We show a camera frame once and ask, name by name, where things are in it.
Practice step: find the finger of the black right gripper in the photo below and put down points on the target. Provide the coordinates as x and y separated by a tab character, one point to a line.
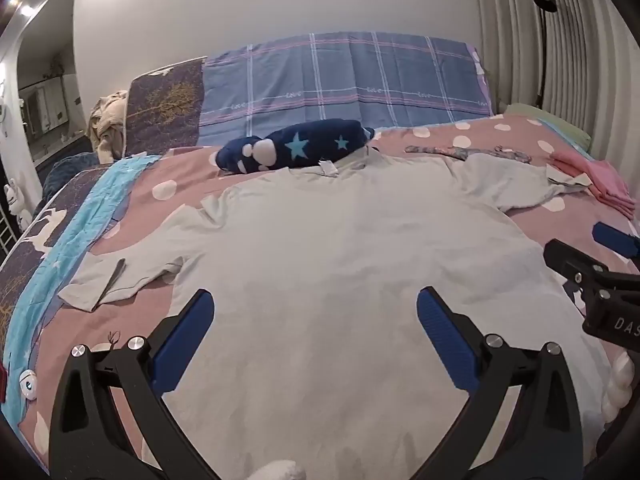
623	244
584	273

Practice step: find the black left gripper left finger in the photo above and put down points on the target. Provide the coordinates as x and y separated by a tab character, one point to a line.
87	437

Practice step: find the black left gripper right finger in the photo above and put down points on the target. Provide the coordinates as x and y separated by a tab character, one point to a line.
543	439

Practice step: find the light grey t-shirt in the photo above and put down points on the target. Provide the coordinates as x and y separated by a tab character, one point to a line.
316	354

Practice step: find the beige clothes pile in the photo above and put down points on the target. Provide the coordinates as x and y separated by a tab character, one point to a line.
106	127

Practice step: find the white gloved right hand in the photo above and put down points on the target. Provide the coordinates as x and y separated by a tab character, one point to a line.
618	392

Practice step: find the pink folded garment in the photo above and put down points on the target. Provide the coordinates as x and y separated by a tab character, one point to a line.
607	186

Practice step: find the green bed sheet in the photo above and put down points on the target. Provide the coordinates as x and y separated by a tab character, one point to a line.
575	136

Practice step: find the light blue quilt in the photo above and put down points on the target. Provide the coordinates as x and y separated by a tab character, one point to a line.
85	227

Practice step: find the floral patterned small garment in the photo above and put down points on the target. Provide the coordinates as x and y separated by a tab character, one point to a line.
465	153

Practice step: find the grey striped curtain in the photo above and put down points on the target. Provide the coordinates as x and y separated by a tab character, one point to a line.
592	71

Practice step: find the pink polka dot blanket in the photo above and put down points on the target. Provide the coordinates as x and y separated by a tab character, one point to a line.
186	178

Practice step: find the black floor lamp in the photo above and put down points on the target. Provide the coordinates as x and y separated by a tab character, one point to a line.
545	7

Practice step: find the blue plaid pillow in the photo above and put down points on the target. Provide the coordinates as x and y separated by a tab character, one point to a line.
379	79

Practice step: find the navy star pattern garment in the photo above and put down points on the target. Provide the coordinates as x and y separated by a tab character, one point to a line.
297	146

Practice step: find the dark tree pattern pillow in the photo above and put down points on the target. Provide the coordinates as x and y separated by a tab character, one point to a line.
164	107

